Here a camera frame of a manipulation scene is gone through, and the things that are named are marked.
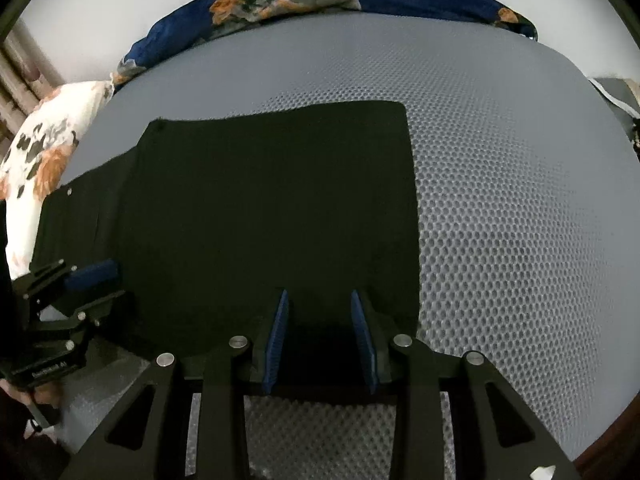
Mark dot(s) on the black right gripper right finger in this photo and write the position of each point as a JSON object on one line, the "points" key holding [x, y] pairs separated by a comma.
{"points": [[458, 401]]}

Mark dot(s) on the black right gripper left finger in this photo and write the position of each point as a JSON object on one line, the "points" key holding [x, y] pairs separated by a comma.
{"points": [[145, 435]]}

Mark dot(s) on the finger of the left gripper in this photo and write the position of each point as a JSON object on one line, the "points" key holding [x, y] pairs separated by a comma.
{"points": [[60, 277], [77, 310]]}

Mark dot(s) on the black pants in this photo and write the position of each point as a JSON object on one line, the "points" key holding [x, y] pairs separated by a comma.
{"points": [[210, 223]]}

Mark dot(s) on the person's left hand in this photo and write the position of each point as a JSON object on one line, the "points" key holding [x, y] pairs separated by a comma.
{"points": [[17, 421]]}

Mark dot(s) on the brown wooden furniture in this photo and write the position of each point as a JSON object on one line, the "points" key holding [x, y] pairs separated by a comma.
{"points": [[27, 76]]}

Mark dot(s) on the white floral pillow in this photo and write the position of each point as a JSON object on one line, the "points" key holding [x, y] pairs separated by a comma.
{"points": [[37, 158]]}

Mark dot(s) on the grey mesh mattress pad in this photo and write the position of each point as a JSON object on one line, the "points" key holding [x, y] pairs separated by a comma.
{"points": [[528, 188]]}

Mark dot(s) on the navy floral blanket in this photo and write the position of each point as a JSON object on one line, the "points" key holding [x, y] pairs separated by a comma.
{"points": [[200, 21]]}

